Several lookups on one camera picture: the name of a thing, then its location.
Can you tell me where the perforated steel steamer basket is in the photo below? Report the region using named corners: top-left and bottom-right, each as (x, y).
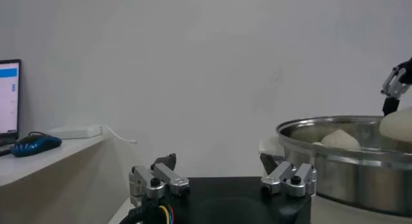
top-left (258, 115), bottom-right (412, 217)

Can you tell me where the white power adapter box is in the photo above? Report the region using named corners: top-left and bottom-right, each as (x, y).
top-left (48, 124), bottom-right (103, 140)

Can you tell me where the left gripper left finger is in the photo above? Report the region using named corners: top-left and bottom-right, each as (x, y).
top-left (128, 153), bottom-right (191, 207)

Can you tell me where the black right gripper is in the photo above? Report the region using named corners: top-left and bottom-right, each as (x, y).
top-left (380, 56), bottom-right (412, 117)

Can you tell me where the white adapter cable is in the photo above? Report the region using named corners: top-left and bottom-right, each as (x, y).
top-left (99, 124), bottom-right (138, 145)

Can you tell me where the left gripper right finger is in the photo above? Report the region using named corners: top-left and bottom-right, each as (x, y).
top-left (259, 153), bottom-right (318, 199)

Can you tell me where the blue computer mouse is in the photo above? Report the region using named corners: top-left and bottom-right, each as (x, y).
top-left (10, 132), bottom-right (62, 158)

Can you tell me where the left gripper wire bundle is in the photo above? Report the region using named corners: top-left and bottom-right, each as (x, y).
top-left (118, 196), bottom-right (174, 224)

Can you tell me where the white steamed baozi bun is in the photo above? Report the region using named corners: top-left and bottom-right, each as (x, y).
top-left (321, 129), bottom-right (361, 151)
top-left (379, 106), bottom-right (412, 143)

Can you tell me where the white side desk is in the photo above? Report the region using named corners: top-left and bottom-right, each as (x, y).
top-left (0, 135), bottom-right (107, 187)

